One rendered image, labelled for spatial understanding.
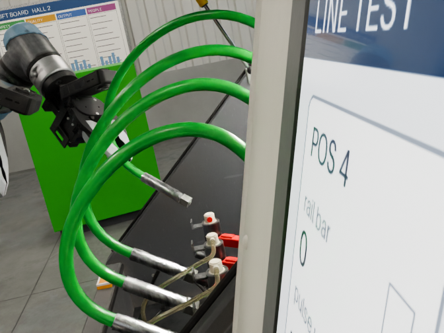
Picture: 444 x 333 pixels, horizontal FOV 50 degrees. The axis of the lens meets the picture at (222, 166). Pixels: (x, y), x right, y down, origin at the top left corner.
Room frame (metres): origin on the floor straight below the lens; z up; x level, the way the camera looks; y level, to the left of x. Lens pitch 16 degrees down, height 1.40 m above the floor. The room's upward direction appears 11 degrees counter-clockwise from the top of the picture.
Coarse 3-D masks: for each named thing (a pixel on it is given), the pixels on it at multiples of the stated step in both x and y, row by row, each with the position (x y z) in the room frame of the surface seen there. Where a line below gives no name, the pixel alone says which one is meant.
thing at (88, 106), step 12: (60, 72) 0.90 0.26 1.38; (48, 84) 0.88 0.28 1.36; (60, 84) 0.90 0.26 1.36; (48, 96) 0.90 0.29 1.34; (60, 96) 0.89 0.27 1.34; (72, 96) 0.86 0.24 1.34; (84, 96) 0.87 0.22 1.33; (48, 108) 0.91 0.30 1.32; (60, 108) 0.86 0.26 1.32; (84, 108) 0.84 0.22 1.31; (96, 108) 0.86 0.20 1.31; (60, 120) 0.85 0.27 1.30; (96, 120) 0.86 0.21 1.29; (60, 132) 0.87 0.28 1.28; (72, 132) 0.84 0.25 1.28; (72, 144) 0.85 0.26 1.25
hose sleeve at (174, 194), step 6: (144, 174) 0.80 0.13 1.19; (150, 174) 0.80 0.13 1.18; (144, 180) 0.79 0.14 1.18; (150, 180) 0.79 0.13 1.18; (156, 180) 0.79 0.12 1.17; (150, 186) 0.79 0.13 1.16; (156, 186) 0.79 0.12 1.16; (162, 186) 0.78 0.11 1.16; (168, 186) 0.78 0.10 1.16; (162, 192) 0.78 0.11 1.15; (168, 192) 0.78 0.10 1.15; (174, 192) 0.78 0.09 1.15; (180, 192) 0.78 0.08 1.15; (174, 198) 0.77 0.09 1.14; (180, 198) 0.77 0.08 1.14
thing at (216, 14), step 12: (204, 12) 0.74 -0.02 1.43; (216, 12) 0.73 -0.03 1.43; (228, 12) 0.72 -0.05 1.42; (168, 24) 0.76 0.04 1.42; (180, 24) 0.75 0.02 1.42; (252, 24) 0.71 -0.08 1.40; (156, 36) 0.77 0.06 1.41; (144, 48) 0.78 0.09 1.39; (132, 60) 0.79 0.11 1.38; (120, 72) 0.79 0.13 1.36; (108, 96) 0.81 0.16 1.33; (132, 168) 0.80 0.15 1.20
